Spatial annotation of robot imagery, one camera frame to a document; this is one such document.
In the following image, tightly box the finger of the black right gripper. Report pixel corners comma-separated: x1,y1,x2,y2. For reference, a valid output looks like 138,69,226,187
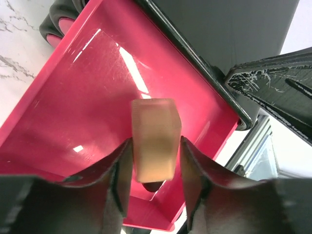
225,48,312,144

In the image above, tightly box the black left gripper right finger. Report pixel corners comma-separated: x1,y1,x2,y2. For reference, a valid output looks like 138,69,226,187
180,137,312,234

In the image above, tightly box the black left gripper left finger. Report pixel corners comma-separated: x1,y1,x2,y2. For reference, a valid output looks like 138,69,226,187
0,139,133,234

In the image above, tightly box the pink top drawer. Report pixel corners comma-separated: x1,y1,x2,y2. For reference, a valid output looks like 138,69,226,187
0,0,239,234

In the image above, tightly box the pink drawer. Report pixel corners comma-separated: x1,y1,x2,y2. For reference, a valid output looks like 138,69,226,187
0,0,239,234
57,17,75,36
46,34,62,48

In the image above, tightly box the square beige foundation bottle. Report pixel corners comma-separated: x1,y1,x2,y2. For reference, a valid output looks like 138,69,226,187
131,98,182,183

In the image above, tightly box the black drawer organizer cabinet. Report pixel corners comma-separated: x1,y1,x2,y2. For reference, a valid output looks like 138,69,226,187
39,0,300,131

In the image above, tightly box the pink bottom drawer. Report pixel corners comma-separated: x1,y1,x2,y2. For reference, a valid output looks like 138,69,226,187
46,34,62,48

